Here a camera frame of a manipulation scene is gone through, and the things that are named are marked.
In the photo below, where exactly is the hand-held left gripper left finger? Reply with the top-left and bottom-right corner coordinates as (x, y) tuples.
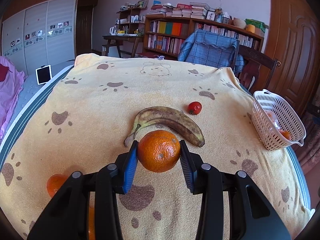
(27, 140), (139, 240)

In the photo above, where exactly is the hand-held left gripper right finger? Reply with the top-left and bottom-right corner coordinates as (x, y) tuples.
(179, 139), (292, 240)

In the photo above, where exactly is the mandarin with dark spots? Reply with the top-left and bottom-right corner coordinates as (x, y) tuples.
(137, 130), (181, 173)

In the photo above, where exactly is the spotted ripe banana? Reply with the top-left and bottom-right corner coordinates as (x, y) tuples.
(124, 106), (205, 148)

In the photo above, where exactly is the small red tomato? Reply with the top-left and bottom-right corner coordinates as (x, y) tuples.
(187, 101), (202, 115)

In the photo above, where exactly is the large smooth orange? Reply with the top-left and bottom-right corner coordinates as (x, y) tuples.
(87, 206), (96, 240)

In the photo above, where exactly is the white plastic basket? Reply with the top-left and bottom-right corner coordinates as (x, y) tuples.
(251, 89), (307, 151)

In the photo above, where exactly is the yellow paw print blanket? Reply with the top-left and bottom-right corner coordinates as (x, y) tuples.
(0, 54), (313, 240)

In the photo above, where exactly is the white tablet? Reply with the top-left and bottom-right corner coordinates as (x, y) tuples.
(35, 65), (53, 85)

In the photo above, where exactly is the dark wooden chair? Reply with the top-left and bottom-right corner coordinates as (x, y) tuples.
(235, 45), (282, 93)

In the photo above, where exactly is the grey bed sheet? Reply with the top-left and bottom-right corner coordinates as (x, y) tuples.
(21, 61), (75, 100)

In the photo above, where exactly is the wooden desk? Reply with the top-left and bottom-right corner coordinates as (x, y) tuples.
(102, 34), (144, 58)

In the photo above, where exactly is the wooden bookshelf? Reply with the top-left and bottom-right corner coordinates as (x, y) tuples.
(144, 14), (265, 60)

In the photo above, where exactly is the pink quilt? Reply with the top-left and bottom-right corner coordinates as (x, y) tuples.
(0, 56), (25, 143)

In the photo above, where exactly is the dark interior door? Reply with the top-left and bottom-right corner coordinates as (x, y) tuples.
(75, 7), (94, 55)

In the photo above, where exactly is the small wooden desk shelf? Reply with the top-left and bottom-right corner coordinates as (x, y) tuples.
(116, 6), (148, 30)

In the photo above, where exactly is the stack of books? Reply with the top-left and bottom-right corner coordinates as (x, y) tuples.
(147, 2), (212, 19)

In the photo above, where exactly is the red cloth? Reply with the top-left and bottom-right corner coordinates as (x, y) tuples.
(0, 64), (9, 82)

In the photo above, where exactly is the green box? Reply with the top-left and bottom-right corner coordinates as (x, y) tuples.
(245, 19), (265, 33)

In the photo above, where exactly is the brown wooden door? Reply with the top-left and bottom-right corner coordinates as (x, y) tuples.
(265, 0), (320, 118)

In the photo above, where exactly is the grey sliding door wardrobe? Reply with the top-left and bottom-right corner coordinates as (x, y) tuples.
(1, 0), (78, 65)

